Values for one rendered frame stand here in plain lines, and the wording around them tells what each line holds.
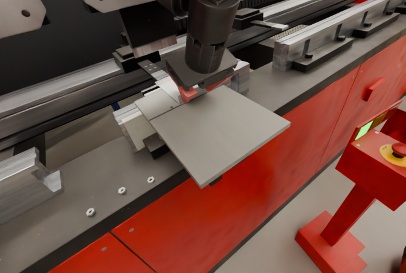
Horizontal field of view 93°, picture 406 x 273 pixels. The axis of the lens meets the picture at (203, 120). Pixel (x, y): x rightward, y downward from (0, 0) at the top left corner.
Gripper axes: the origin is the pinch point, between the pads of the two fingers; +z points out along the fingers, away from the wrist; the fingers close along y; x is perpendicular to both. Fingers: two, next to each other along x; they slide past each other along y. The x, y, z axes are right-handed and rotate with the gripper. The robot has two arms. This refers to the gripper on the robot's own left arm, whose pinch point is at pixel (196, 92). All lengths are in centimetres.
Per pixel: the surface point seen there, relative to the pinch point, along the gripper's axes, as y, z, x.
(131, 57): 3.4, 13.2, -27.0
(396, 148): -37, 6, 34
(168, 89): 2.6, 4.9, -6.4
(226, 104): -3.0, -1.0, 5.6
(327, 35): -64, 12, -3
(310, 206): -56, 85, 57
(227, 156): 4.9, -5.5, 14.2
